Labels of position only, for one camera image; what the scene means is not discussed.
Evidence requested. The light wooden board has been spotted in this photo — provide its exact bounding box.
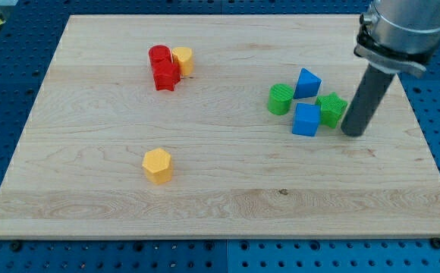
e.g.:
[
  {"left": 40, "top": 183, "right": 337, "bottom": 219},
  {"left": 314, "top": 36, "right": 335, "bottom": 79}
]
[{"left": 0, "top": 15, "right": 440, "bottom": 240}]

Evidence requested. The yellow hexagon block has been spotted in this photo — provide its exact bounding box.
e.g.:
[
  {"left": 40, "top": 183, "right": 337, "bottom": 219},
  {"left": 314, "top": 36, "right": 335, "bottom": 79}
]
[{"left": 142, "top": 148, "right": 173, "bottom": 185}]

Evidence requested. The blue triangle block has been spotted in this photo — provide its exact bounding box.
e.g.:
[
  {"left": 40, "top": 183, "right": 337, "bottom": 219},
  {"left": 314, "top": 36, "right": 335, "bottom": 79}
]
[{"left": 294, "top": 67, "right": 322, "bottom": 99}]

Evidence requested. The red star block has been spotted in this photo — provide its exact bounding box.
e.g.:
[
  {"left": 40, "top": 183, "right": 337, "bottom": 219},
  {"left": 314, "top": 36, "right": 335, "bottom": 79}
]
[{"left": 152, "top": 60, "right": 181, "bottom": 91}]

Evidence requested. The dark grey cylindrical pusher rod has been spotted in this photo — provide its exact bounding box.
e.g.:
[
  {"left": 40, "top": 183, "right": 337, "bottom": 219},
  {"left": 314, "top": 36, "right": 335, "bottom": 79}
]
[{"left": 341, "top": 64, "right": 394, "bottom": 137}]

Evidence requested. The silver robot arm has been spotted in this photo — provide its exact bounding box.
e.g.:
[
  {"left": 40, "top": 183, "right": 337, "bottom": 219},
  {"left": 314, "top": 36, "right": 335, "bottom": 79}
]
[{"left": 354, "top": 0, "right": 440, "bottom": 77}]

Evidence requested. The green star block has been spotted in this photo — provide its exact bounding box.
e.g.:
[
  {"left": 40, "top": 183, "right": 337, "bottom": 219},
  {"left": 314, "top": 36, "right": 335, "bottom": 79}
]
[{"left": 315, "top": 93, "right": 348, "bottom": 129}]

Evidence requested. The red cylinder block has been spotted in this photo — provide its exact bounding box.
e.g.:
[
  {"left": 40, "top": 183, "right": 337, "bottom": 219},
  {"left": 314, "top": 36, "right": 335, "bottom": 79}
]
[{"left": 148, "top": 45, "right": 172, "bottom": 68}]

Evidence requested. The blue cube block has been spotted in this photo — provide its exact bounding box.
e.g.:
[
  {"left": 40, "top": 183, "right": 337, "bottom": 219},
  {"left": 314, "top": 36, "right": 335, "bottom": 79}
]
[{"left": 291, "top": 103, "right": 321, "bottom": 137}]

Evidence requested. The green cylinder block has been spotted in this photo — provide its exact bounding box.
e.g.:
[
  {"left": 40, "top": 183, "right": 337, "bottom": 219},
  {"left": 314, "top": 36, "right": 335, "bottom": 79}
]
[{"left": 267, "top": 83, "right": 294, "bottom": 115}]

